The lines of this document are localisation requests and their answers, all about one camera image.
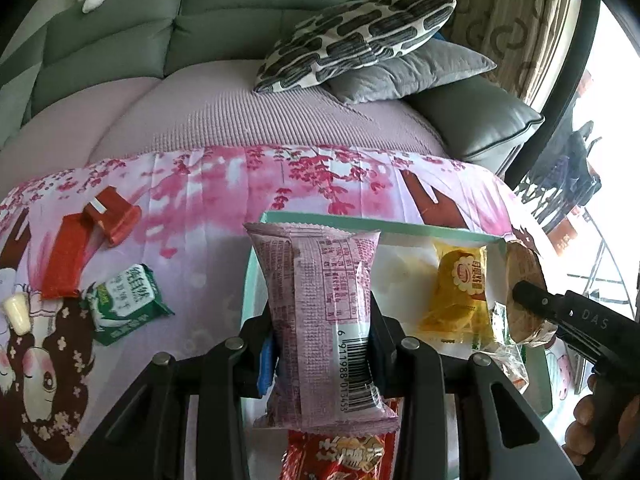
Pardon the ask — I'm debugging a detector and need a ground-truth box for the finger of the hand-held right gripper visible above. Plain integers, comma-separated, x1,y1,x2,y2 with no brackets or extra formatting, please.
512,280,568,328

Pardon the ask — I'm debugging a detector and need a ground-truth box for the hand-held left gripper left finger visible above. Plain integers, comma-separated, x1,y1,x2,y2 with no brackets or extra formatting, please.
62,305,281,480

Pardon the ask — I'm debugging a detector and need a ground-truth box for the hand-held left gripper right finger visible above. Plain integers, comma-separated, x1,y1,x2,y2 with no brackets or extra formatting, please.
367,292,583,480

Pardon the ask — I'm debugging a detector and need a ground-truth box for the round cake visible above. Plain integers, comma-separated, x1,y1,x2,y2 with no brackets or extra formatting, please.
492,241,558,393

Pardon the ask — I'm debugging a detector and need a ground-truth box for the pale pink snack packet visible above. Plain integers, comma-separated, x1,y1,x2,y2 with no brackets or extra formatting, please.
243,221,401,433

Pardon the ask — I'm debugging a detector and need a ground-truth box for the yellow snack packet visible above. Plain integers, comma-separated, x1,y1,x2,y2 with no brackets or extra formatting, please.
417,240,493,345

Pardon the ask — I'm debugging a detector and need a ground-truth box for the teal cardboard box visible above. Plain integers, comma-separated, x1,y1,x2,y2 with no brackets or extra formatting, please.
240,211,553,480

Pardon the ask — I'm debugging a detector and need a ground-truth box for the red and orange snack packet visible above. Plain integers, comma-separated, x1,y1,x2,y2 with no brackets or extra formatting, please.
279,400,401,480

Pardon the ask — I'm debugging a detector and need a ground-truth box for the person's right hand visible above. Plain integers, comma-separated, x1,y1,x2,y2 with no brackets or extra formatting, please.
562,375,598,468

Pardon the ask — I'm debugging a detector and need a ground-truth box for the dark outdoor chair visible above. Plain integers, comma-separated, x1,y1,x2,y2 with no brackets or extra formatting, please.
560,120,603,206

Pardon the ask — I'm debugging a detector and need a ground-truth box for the green and white snack packet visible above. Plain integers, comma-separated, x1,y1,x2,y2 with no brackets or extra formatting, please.
85,263,176,347

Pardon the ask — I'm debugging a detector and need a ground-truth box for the pink cartoon printed blanket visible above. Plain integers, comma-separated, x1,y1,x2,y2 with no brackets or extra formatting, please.
0,144,576,480

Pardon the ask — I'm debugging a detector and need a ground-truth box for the small red snack packet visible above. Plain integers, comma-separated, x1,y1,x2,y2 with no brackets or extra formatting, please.
82,186,141,247

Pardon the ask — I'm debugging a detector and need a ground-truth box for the long red snack packet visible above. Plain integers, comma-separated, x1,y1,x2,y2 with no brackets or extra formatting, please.
40,212,103,301

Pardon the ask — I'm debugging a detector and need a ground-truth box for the white wrapped candy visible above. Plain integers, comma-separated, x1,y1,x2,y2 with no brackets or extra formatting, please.
2,294,30,335

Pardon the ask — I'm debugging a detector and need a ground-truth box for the plain grey pillow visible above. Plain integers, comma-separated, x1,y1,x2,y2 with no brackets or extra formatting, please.
327,40,497,105

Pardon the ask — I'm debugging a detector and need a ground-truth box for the pink ribbed sofa cover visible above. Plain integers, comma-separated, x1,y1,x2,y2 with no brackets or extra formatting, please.
0,57,451,196

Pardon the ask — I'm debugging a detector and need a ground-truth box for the beige patterned curtain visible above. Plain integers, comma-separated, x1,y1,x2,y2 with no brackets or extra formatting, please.
425,0,586,106

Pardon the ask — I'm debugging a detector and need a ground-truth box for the black and white patterned pillow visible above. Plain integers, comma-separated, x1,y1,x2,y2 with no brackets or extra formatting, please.
254,0,457,93

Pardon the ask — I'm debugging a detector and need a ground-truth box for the dark window frame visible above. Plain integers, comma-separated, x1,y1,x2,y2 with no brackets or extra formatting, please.
502,0,608,186

